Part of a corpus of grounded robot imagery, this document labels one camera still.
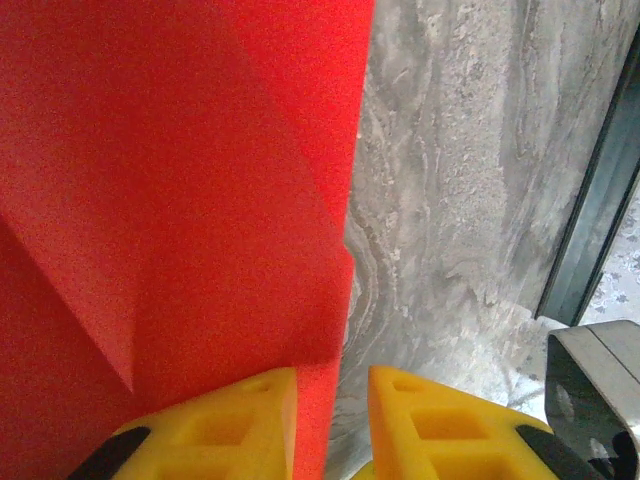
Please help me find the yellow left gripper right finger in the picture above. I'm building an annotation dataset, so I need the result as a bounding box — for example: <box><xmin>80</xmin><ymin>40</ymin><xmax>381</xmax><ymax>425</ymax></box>
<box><xmin>349</xmin><ymin>364</ymin><xmax>601</xmax><ymax>480</ymax></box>

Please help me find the aluminium frame bar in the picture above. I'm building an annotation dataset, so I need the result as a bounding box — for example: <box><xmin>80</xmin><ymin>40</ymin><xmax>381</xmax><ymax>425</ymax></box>
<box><xmin>534</xmin><ymin>29</ymin><xmax>640</xmax><ymax>326</ymax></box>

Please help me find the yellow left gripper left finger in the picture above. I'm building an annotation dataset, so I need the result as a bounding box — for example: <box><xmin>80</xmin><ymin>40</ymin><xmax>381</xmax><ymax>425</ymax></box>
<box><xmin>69</xmin><ymin>367</ymin><xmax>300</xmax><ymax>480</ymax></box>

